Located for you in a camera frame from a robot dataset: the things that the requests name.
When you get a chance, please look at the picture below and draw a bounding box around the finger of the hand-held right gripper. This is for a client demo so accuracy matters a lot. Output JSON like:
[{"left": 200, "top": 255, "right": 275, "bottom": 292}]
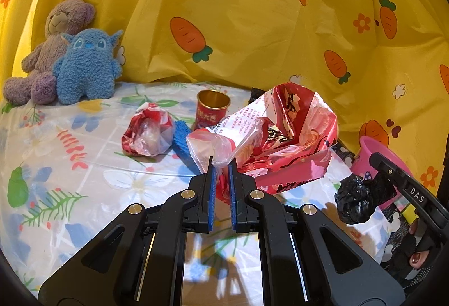
[
  {"left": 372, "top": 174, "right": 398, "bottom": 210},
  {"left": 369, "top": 152, "right": 413, "bottom": 187}
]

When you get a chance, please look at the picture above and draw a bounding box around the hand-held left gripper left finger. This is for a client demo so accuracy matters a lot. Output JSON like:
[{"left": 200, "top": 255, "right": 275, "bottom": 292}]
[{"left": 38, "top": 156, "right": 215, "bottom": 306}]

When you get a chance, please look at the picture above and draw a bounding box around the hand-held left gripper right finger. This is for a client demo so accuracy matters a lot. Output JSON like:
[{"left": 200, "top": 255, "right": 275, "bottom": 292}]
[{"left": 228, "top": 163, "right": 406, "bottom": 306}]

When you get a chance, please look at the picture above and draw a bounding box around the pink plastic bucket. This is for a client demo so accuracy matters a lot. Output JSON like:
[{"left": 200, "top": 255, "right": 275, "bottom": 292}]
[{"left": 351, "top": 136, "right": 413, "bottom": 210}]

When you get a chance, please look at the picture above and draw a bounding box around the blue foam net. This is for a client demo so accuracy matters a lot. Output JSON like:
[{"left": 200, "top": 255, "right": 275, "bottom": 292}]
[{"left": 172, "top": 121, "right": 193, "bottom": 161}]

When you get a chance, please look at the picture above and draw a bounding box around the red paper cup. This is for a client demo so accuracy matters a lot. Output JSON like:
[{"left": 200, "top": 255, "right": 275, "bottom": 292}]
[{"left": 196, "top": 89, "right": 231, "bottom": 133}]

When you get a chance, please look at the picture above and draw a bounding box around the red white wrapper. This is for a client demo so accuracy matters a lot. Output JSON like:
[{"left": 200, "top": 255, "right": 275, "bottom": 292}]
[{"left": 122, "top": 103, "right": 175, "bottom": 156}]

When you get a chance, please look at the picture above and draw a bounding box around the large red snack bag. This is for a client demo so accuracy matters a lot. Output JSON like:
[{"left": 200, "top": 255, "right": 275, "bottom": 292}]
[{"left": 186, "top": 82, "right": 339, "bottom": 205}]

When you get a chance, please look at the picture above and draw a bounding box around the person's right hand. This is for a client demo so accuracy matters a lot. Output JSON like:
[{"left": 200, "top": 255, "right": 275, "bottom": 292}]
[{"left": 409, "top": 249, "right": 436, "bottom": 270}]

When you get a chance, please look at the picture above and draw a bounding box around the yellow packet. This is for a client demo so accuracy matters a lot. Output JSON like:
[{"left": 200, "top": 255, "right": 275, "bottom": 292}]
[{"left": 403, "top": 206, "right": 420, "bottom": 224}]

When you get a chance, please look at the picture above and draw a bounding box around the black printed bag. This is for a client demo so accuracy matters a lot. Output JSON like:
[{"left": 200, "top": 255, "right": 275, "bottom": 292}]
[{"left": 330, "top": 141, "right": 436, "bottom": 296}]

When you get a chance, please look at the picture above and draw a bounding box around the floral plastic tablecloth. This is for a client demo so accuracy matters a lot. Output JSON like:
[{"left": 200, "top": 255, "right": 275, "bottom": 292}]
[{"left": 0, "top": 81, "right": 397, "bottom": 306}]

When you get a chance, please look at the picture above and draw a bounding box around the yellow carrot print curtain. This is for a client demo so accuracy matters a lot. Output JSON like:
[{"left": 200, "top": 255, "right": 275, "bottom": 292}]
[{"left": 0, "top": 0, "right": 449, "bottom": 187}]

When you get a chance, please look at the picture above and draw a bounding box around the blue plush toy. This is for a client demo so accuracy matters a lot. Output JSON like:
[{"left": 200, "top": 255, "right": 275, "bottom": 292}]
[{"left": 52, "top": 29, "right": 124, "bottom": 105}]

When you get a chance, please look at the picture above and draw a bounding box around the purple teddy bear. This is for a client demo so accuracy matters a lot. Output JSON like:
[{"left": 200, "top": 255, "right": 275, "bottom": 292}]
[{"left": 3, "top": 0, "right": 96, "bottom": 106}]

